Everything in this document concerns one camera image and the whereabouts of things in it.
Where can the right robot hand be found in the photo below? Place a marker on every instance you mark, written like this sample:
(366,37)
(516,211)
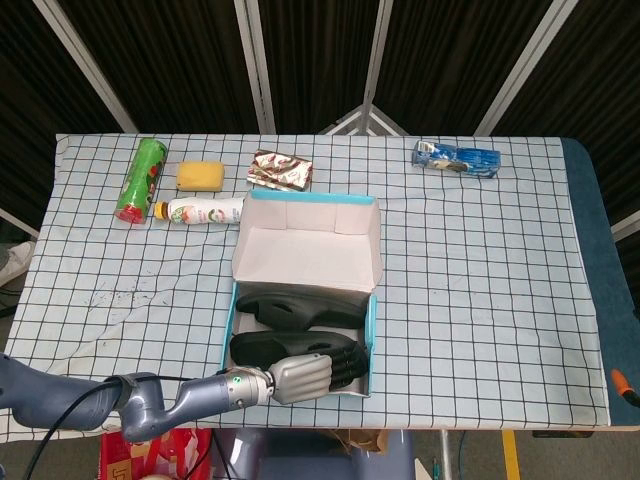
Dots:
(622,381)

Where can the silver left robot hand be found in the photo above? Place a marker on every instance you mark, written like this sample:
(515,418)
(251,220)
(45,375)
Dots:
(305,377)

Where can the black slipper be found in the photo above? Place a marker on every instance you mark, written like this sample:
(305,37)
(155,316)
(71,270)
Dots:
(300,312)
(280,345)

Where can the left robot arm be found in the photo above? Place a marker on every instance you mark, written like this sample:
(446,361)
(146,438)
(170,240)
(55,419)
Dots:
(150,410)

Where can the light blue shoe box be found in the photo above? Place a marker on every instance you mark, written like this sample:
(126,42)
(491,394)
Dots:
(305,250)

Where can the red printed bag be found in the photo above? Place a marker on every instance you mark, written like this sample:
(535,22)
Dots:
(150,455)

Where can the blue snack wrapper package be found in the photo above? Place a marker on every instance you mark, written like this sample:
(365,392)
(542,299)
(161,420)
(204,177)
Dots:
(460,159)

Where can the blue grey chair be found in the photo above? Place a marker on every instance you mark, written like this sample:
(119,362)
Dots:
(300,457)

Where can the brown paper bag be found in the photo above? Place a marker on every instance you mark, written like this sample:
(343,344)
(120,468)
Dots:
(362,440)

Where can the dark blue table pad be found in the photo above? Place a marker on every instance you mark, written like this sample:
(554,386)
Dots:
(595,225)

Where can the metal table leg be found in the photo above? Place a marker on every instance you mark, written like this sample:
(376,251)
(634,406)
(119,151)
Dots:
(446,457)

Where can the checked tablecloth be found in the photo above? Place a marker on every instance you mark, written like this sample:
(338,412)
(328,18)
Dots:
(475,280)

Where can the white drink bottle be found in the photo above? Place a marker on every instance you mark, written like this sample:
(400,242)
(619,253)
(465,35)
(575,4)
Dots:
(205,211)

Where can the red silver snack packet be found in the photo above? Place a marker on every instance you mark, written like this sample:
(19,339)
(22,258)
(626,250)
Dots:
(280,170)

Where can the yellow sponge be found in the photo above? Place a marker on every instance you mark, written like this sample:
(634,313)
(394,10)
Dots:
(200,176)

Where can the green chips can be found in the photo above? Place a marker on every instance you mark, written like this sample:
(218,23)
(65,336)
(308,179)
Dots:
(142,180)

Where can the white sneaker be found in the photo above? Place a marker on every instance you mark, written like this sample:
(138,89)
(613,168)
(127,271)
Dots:
(15,260)

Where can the black folding screen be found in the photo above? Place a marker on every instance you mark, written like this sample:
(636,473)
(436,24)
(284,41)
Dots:
(175,60)

